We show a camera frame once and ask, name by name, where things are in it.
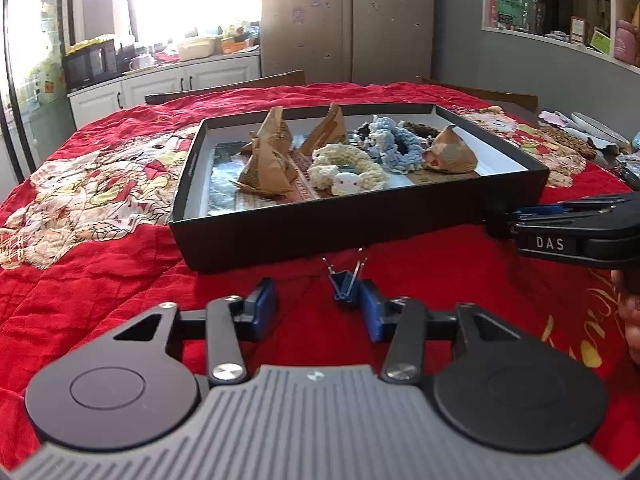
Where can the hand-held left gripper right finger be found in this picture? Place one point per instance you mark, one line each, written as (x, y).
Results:
(372, 310)

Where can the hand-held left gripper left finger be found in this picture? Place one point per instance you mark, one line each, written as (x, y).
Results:
(262, 307)

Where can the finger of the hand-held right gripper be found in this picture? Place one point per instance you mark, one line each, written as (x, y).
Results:
(537, 210)
(500, 225)

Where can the blue binder clip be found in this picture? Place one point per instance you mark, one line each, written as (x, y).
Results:
(345, 290)

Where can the brown triangular snack packet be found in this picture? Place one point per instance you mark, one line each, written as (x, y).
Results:
(265, 172)
(330, 130)
(450, 152)
(275, 132)

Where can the black shallow box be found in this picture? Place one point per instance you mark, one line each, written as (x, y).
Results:
(325, 235)

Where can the blue knitted scrunchie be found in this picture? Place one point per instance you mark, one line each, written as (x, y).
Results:
(410, 145)

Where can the brown speckled scrunchie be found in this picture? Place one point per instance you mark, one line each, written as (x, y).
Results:
(422, 130)

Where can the cream knitted scrunchie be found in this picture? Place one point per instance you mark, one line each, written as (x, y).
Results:
(325, 157)

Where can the black scrunchie white lace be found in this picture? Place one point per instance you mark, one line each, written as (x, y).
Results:
(361, 132)

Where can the person's right hand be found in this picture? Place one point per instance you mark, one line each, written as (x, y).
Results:
(631, 310)

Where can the brown beaded mat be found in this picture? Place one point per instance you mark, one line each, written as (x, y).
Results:
(567, 137)

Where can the pink crumpled paper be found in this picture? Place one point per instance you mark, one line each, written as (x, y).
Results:
(554, 119)

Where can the white plate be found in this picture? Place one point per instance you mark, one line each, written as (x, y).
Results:
(600, 130)

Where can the dark wooden chair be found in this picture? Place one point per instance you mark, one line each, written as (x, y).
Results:
(495, 97)
(240, 85)

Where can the illustrated book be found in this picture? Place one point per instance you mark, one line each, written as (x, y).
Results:
(222, 185)

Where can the red printed blanket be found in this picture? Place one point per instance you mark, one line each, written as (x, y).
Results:
(100, 285)

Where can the green card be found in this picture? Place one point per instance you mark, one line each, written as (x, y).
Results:
(601, 41)

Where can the green paper bag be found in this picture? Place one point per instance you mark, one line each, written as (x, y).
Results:
(512, 5)

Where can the white kitchen cabinet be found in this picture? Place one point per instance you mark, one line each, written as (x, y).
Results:
(150, 87)

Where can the orange box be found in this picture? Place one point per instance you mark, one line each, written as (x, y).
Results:
(234, 46)

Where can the beige plastic container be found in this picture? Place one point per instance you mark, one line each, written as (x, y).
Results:
(200, 49)

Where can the beige two-door fridge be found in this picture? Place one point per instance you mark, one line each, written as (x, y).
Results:
(310, 35)

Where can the black microwave oven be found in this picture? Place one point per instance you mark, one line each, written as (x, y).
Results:
(85, 67)

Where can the yellow flowers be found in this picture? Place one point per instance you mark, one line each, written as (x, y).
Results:
(90, 44)

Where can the brown picture frame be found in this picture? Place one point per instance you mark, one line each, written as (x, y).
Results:
(578, 30)

